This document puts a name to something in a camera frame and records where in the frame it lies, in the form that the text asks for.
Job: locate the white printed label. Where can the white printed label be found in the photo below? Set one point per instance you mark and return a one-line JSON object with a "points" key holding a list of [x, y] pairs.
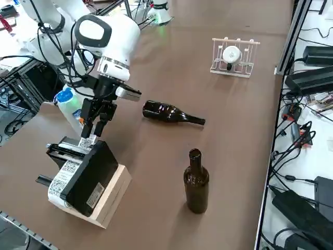
{"points": [[87, 142]]}

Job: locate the clear plastic bottle blue cap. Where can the clear plastic bottle blue cap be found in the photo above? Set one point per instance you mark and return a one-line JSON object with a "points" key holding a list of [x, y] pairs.
{"points": [[68, 109]]}

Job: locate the black glass wine bottle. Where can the black glass wine bottle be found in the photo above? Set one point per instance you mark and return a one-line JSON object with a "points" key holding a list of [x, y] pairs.
{"points": [[161, 112]]}

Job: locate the black label dispenser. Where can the black label dispenser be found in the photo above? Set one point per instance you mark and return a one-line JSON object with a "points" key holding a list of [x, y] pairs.
{"points": [[96, 172]]}

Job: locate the aluminium camera post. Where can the aluminium camera post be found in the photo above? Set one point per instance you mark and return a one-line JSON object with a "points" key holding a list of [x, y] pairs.
{"points": [[291, 36]]}

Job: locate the black frame cart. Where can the black frame cart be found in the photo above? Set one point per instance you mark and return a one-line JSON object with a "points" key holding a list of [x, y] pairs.
{"points": [[33, 78]]}

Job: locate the aluminium table edge rail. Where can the aluminium table edge rail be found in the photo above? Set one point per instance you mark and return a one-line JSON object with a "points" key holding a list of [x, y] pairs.
{"points": [[15, 221]]}

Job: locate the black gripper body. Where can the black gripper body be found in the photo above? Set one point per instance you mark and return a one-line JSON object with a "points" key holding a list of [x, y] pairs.
{"points": [[105, 89]]}

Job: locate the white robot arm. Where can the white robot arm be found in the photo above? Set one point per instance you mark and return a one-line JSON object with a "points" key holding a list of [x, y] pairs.
{"points": [[161, 10], [119, 39]]}

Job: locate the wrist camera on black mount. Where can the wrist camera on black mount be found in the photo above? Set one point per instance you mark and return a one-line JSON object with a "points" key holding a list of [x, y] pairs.
{"points": [[128, 94]]}

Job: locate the white cup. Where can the white cup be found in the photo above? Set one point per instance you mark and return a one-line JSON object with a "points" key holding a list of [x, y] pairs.
{"points": [[231, 54]]}

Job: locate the large black power adapter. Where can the large black power adapter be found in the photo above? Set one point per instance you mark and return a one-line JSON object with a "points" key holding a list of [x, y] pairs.
{"points": [[299, 213]]}

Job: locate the brown glass wine bottle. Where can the brown glass wine bottle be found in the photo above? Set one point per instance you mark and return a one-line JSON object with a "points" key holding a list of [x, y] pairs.
{"points": [[196, 190]]}

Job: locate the red black device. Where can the red black device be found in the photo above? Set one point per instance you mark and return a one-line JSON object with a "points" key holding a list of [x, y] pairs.
{"points": [[291, 112]]}

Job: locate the white label roll strip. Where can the white label roll strip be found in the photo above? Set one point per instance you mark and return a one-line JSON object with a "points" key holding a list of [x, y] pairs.
{"points": [[63, 174]]}

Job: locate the light wooden box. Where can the light wooden box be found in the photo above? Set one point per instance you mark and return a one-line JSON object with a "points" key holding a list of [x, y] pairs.
{"points": [[117, 198]]}

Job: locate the orange black tool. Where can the orange black tool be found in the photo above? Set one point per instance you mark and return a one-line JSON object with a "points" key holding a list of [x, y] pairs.
{"points": [[305, 135]]}

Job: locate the black flat box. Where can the black flat box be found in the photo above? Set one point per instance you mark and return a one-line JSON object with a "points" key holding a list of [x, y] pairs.
{"points": [[325, 192]]}

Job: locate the black ribbed power adapter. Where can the black ribbed power adapter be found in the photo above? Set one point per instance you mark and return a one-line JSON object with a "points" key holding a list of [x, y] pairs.
{"points": [[309, 80]]}

